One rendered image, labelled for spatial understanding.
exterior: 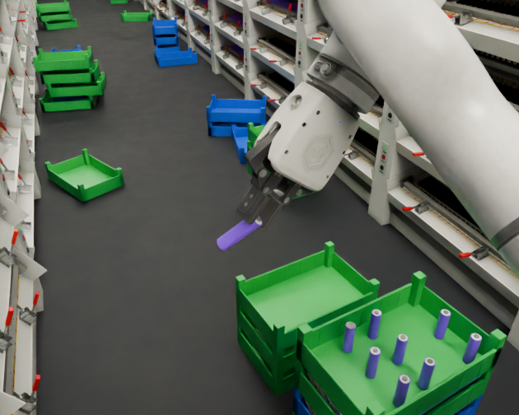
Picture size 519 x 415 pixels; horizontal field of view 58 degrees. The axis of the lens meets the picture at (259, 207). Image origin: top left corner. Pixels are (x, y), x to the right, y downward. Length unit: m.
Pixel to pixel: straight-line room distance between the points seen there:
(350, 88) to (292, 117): 0.07
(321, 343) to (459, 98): 0.59
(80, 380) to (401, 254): 1.09
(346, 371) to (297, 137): 0.51
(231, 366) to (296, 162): 0.86
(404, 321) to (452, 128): 0.60
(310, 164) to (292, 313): 0.71
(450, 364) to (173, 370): 0.70
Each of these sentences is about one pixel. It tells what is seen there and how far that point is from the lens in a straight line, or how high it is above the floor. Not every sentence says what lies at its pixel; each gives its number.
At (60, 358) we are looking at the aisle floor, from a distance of 1.42.
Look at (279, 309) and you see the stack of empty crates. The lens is 1.21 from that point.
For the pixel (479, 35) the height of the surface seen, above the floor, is 0.75.
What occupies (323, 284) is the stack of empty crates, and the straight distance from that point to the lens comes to 1.29.
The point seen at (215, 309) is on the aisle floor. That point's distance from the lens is 1.45.
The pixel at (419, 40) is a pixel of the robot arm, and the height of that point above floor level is 0.92.
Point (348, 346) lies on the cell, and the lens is 0.90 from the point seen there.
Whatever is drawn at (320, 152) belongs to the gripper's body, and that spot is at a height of 0.78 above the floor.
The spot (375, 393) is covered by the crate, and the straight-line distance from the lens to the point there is 0.88.
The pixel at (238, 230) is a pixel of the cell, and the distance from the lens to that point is 0.57.
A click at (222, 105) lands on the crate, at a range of 2.67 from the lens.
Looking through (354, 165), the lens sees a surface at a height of 0.15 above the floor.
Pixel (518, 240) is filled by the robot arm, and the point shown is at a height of 0.78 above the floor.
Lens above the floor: 1.02
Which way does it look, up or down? 33 degrees down
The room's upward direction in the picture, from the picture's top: straight up
